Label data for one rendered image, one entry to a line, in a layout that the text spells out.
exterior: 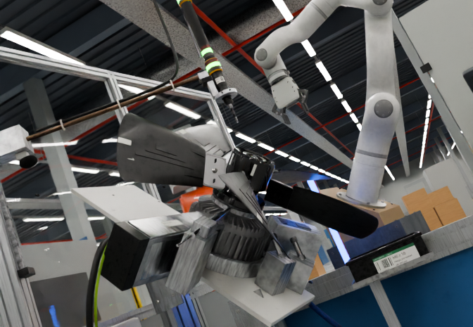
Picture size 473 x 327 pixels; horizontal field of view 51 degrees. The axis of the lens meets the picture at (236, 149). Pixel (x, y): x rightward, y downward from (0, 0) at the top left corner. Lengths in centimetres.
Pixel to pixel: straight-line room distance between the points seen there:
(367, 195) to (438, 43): 144
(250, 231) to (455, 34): 215
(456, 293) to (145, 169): 99
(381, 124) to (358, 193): 27
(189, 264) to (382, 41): 118
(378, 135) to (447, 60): 130
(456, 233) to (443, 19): 179
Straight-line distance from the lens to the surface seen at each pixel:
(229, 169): 128
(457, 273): 165
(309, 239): 142
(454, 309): 167
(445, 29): 316
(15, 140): 150
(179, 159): 124
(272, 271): 125
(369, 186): 192
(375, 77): 195
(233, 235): 126
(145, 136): 124
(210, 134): 152
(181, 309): 143
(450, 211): 884
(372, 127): 188
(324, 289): 174
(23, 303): 141
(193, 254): 107
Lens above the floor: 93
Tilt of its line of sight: 14 degrees up
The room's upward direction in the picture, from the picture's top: 23 degrees counter-clockwise
